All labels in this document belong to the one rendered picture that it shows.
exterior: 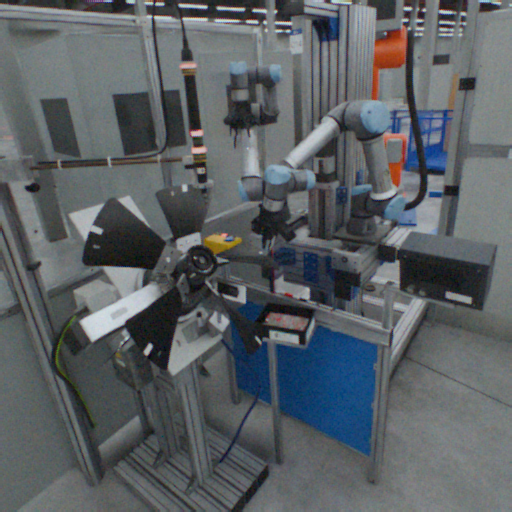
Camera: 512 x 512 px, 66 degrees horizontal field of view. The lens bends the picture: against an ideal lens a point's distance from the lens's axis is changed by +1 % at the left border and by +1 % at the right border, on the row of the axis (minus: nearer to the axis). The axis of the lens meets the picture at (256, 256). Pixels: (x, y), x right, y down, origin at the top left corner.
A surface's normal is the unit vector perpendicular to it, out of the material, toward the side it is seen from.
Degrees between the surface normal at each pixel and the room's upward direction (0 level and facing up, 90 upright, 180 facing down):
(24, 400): 90
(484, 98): 90
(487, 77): 90
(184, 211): 38
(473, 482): 0
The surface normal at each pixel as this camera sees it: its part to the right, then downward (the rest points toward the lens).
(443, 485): -0.07, -0.91
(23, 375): 0.79, 0.20
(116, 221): 0.40, 0.04
